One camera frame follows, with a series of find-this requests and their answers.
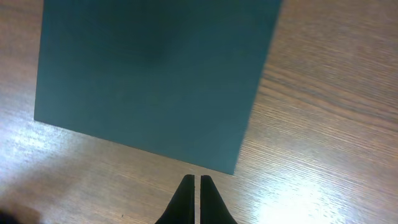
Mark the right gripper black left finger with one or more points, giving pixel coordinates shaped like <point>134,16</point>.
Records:
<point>181,208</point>

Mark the black box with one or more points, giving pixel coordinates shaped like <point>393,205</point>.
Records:
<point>175,78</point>

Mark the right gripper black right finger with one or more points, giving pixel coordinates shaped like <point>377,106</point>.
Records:
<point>212,207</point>

